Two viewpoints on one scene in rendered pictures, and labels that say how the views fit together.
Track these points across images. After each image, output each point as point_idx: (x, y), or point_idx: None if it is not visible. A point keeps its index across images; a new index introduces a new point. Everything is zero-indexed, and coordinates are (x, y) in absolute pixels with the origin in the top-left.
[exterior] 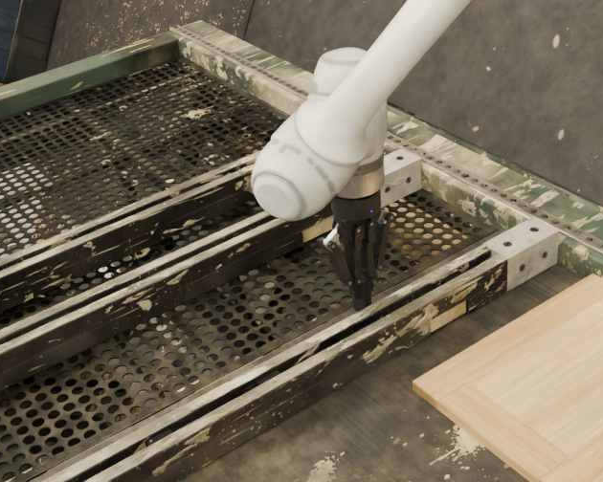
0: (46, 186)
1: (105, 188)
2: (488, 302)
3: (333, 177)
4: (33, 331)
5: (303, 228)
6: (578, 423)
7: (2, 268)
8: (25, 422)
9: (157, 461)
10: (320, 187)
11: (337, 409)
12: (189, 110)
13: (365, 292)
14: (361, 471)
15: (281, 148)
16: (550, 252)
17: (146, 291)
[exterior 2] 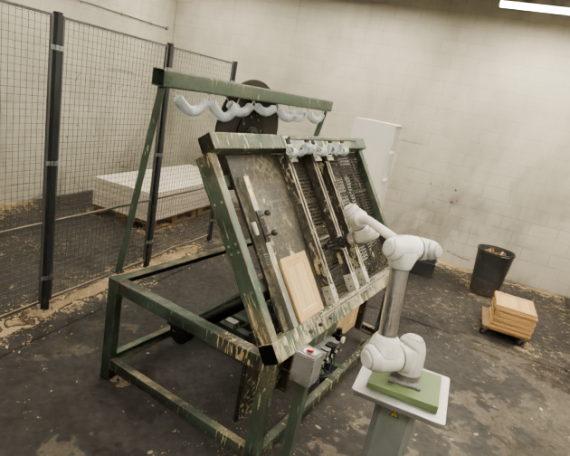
0: None
1: None
2: (318, 281)
3: (351, 216)
4: (321, 184)
5: (339, 252)
6: (293, 274)
7: (335, 185)
8: (303, 178)
9: (296, 192)
10: (349, 213)
11: (299, 233)
12: (374, 253)
13: (325, 246)
14: (289, 230)
15: (357, 207)
16: (329, 301)
17: (327, 210)
